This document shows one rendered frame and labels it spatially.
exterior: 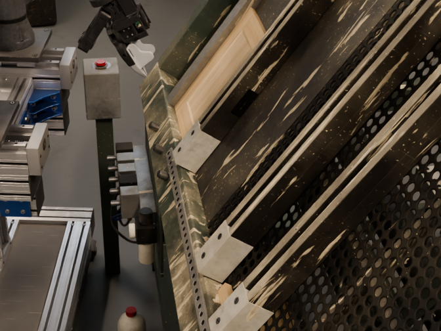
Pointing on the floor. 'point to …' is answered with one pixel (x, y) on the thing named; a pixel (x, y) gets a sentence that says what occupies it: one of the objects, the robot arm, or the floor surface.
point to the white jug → (131, 320)
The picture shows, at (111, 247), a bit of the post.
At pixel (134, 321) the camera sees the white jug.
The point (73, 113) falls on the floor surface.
